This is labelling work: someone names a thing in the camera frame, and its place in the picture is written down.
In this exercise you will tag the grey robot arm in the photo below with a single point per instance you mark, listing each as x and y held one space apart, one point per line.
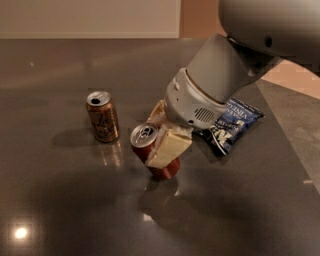
258 35

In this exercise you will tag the blue chip bag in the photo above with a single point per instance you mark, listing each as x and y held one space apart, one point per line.
230 126

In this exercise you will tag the orange LaCroix can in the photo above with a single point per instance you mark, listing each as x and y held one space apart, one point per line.
102 114

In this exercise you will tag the red coke can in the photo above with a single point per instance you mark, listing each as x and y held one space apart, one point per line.
143 142

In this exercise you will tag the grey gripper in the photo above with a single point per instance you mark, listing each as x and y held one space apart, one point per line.
190 104

